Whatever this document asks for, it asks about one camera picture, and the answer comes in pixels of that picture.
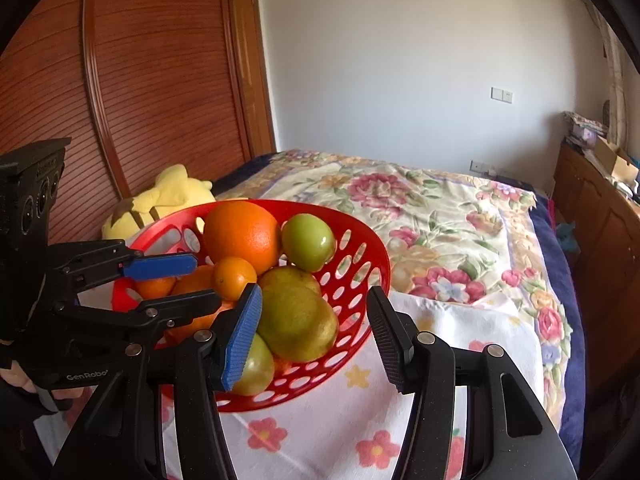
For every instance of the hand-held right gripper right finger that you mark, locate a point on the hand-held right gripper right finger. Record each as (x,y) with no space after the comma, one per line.
(390,340)

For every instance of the open cardboard box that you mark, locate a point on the open cardboard box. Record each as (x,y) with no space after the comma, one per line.
(612,160)

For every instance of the teal cloth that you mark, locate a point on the teal cloth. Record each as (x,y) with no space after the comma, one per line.
(567,239)

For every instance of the person's left hand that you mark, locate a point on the person's left hand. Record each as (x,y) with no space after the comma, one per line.
(15,377)

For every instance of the round green plum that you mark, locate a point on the round green plum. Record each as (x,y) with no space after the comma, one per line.
(308,241)

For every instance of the yellow plush toy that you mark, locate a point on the yellow plush toy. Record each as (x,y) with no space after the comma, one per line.
(170,190)

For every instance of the green pear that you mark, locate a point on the green pear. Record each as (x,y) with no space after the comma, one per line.
(292,280)

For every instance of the large orange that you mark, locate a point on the large orange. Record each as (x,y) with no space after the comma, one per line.
(195,280)
(242,235)

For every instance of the red perforated plastic basket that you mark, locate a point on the red perforated plastic basket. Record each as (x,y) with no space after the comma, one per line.
(360,255)

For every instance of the brown wooden sideboard cabinet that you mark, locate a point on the brown wooden sideboard cabinet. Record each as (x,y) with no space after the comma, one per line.
(600,240)

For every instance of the brown wooden wardrobe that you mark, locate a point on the brown wooden wardrobe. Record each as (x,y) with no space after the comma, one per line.
(150,85)

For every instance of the white flower-print cloth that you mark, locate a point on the white flower-print cloth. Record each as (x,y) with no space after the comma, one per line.
(475,320)

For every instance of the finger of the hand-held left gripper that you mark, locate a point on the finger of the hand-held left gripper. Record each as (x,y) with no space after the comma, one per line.
(160,266)
(175,307)

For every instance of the yellow-green pear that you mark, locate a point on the yellow-green pear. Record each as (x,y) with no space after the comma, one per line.
(297,322)

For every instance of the patterned curtain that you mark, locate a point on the patterned curtain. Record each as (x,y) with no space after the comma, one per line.
(615,75)

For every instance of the white wall switch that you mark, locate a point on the white wall switch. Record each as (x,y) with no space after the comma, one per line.
(501,95)

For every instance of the white wall socket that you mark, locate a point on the white wall socket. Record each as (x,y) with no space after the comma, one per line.
(482,166)

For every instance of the floral blanket with navy border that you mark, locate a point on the floral blanket with navy border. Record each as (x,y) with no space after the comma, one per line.
(425,220)

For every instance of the yellow-green apple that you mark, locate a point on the yellow-green apple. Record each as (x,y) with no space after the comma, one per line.
(257,365)

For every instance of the stack of floral boxes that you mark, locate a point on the stack of floral boxes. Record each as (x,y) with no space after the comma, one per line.
(582,130)

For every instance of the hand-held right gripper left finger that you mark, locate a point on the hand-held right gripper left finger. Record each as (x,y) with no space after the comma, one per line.
(242,340)

